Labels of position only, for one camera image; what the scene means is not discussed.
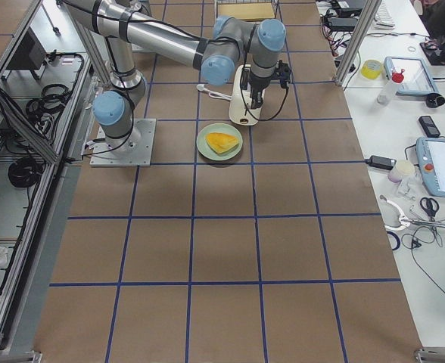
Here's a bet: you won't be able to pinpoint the white toaster power cord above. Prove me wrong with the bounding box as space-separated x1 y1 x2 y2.
196 83 233 102

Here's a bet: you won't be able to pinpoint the aluminium frame post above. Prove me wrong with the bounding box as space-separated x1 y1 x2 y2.
334 0 381 86

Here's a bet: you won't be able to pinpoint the teach pendant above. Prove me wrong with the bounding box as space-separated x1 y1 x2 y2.
384 56 438 96
415 137 445 197

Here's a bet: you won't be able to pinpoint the teach pendant near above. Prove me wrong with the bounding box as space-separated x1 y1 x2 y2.
415 137 445 197

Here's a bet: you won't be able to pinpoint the wire basket with wooden shelf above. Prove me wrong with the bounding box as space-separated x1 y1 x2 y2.
214 0 279 22

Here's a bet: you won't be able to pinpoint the black power adapter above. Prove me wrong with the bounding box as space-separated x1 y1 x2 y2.
365 155 396 171

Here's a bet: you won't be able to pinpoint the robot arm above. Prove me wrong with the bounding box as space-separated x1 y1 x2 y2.
66 1 291 156

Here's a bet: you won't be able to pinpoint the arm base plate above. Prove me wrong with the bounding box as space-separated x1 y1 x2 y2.
89 119 157 167

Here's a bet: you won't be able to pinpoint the yellow tape roll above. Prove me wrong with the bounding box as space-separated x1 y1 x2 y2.
360 59 383 79

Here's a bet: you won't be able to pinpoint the clear bottle red cap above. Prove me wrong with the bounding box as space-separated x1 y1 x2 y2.
376 69 405 106

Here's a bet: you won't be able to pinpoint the teach pendant far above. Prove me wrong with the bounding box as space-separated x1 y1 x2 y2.
384 56 438 96

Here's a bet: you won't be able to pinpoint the black scissors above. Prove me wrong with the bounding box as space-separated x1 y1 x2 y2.
419 197 440 222

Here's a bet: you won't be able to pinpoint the white two-slot toaster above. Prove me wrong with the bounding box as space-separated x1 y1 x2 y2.
229 64 261 126

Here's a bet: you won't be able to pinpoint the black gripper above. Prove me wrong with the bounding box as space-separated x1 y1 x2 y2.
248 71 271 110

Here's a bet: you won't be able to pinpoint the toasted bread on plate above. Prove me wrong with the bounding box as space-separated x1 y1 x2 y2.
205 132 239 154

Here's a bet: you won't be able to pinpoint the light green plate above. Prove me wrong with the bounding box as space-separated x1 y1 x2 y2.
196 123 243 161

